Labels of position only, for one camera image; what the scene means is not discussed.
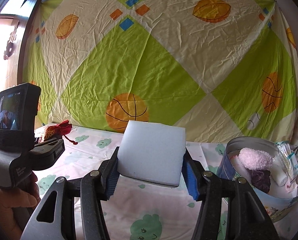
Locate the red embroidered drawstring pouch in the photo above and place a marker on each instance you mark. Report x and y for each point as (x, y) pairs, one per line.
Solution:
(57, 131)

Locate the sports print hanging sheet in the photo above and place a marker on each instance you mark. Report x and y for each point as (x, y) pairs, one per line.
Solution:
(218, 68)

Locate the round cookie tin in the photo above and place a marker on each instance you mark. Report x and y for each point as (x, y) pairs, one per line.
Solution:
(277, 202)

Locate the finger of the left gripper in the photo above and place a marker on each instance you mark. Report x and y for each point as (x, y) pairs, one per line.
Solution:
(47, 146)

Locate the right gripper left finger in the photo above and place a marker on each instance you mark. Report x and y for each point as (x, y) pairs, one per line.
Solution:
(72, 205)

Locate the pink fabric pouch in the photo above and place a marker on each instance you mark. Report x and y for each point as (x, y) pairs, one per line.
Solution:
(291, 183)

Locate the white pink-edged cloth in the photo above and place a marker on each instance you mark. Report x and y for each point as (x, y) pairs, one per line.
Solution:
(239, 167)

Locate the white sponge block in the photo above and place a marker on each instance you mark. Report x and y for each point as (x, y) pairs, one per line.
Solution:
(152, 152)

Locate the person's left hand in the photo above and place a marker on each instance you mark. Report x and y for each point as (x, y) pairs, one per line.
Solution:
(14, 198)

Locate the purple scrunchie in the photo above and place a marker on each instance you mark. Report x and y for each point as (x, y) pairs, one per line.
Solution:
(261, 180)

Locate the white gauze bandage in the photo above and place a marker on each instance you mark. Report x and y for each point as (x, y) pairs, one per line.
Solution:
(277, 172)

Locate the cotton swab packet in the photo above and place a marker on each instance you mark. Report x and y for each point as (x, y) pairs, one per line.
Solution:
(288, 159)

